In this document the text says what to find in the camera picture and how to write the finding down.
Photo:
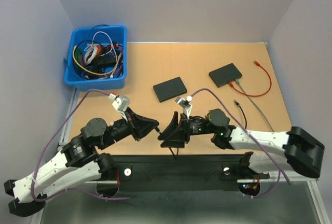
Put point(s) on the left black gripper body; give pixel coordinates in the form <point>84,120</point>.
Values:
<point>121,130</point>

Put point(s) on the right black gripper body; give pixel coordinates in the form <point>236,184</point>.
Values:
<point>196,126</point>

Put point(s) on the black network switch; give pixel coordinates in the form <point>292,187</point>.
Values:
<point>169,89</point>
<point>225,75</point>

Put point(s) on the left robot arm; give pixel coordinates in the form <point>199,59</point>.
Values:
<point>76,163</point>

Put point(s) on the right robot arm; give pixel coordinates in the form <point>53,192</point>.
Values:
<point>295,150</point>

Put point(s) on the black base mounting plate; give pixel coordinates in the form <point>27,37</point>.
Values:
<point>148,173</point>

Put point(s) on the black adapter in bin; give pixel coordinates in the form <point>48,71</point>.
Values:
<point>105,61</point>

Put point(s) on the blue plastic bin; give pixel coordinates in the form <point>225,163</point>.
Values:
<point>88,44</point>

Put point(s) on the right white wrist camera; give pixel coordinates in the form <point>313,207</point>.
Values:
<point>185,103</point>

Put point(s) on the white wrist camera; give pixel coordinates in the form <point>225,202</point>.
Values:
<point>119,102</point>
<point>185,103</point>

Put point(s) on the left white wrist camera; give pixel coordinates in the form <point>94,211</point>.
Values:
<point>119,102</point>

